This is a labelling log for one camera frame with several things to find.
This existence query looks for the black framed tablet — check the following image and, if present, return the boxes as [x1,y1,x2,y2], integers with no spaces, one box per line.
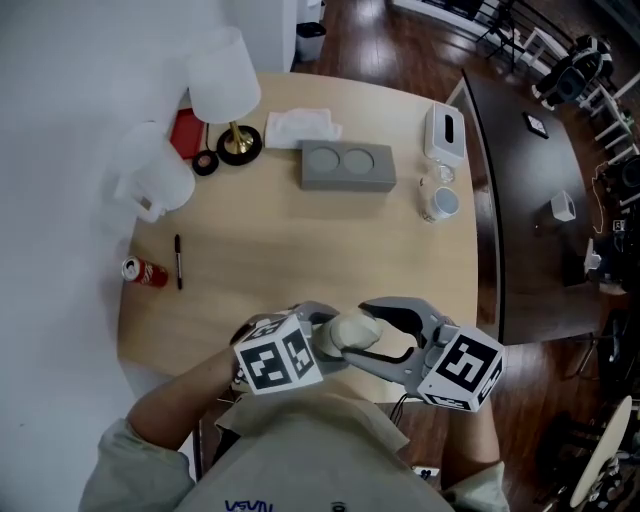
[521,110,550,140]

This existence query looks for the white plastic jug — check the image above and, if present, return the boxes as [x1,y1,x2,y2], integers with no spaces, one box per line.
[112,120,197,224]

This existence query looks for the white trash bin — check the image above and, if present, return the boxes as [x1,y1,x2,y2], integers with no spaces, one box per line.
[295,22,327,64]

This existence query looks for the dark brown table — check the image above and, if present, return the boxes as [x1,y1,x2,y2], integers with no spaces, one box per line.
[446,69,604,346]

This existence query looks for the clear glass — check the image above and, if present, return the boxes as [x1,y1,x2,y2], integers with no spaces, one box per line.
[427,158,459,185]

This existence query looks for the person's beige shirt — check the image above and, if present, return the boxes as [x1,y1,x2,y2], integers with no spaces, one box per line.
[79,389,511,512]

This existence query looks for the person's right forearm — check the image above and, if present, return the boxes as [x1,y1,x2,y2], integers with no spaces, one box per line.
[439,399,501,489]

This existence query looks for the red drink can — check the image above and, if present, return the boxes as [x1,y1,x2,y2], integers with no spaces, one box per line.
[121,255,169,289]

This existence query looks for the white mug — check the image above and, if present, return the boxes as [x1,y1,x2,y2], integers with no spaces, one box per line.
[418,175,461,224]

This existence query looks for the grey two-hole holder block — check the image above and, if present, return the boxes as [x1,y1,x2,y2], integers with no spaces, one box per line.
[299,139,398,192]

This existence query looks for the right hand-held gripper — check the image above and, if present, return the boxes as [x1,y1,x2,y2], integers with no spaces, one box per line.
[341,296,506,413]

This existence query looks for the black box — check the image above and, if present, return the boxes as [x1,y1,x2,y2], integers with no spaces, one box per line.
[562,249,601,287]

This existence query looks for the round white table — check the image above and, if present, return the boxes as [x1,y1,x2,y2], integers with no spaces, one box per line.
[569,395,634,506]

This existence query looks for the white shade brass table lamp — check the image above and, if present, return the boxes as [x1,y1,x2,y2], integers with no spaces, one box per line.
[187,27,264,167]

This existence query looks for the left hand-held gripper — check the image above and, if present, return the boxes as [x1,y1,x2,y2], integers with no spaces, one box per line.
[232,301,352,397]

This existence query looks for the red box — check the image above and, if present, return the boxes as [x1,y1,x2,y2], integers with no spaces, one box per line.
[168,107,207,161]

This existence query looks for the person's left forearm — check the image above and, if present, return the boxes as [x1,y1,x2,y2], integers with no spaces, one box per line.
[124,344,241,454]

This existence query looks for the white cloth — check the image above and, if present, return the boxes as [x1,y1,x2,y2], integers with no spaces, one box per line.
[263,107,344,150]

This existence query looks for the black tape roll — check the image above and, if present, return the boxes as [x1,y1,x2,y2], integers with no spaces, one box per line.
[192,149,221,177]

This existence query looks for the small white open box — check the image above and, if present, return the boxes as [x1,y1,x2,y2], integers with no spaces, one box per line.
[549,189,577,222]

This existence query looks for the white tissue box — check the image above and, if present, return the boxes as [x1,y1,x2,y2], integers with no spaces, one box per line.
[423,102,467,161]

